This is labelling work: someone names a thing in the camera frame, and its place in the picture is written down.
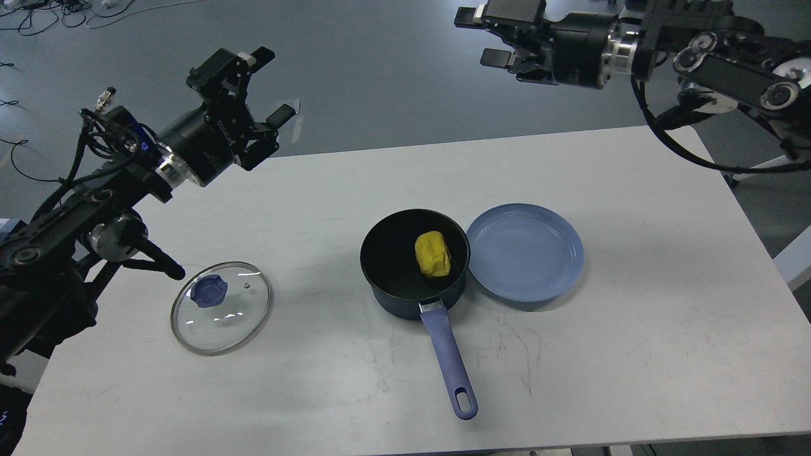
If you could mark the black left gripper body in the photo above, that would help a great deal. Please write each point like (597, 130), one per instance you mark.
(210, 139)

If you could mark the blue saucepan with handle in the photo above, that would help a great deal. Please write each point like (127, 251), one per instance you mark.
(389, 263)

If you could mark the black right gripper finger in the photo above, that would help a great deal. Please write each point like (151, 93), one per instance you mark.
(527, 65)
(525, 15)

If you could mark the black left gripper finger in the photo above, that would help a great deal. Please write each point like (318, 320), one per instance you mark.
(260, 141)
(221, 81)

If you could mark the blue plate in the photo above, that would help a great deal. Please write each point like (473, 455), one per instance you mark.
(524, 253)

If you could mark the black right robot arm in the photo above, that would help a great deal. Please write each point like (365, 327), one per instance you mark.
(687, 62)

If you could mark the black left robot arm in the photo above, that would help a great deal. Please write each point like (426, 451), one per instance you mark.
(55, 267)

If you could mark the yellow potato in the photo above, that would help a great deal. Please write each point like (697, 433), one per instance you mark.
(432, 255)

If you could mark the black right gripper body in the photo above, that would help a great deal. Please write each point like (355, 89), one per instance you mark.
(568, 52)

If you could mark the glass lid with blue knob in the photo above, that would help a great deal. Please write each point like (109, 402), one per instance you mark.
(221, 308)

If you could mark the white furniture at right edge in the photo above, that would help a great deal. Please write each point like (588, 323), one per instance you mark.
(793, 262)

